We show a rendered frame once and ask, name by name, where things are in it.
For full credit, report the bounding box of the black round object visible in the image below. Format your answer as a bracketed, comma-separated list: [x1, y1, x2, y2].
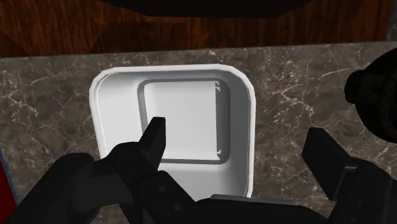
[344, 47, 397, 144]

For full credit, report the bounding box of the white square bowl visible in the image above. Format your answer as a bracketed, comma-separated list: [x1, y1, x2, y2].
[88, 63, 257, 202]

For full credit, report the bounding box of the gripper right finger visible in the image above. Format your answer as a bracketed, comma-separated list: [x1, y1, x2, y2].
[302, 127, 397, 224]

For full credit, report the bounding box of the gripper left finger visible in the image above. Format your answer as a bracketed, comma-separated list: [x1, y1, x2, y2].
[4, 116, 199, 224]

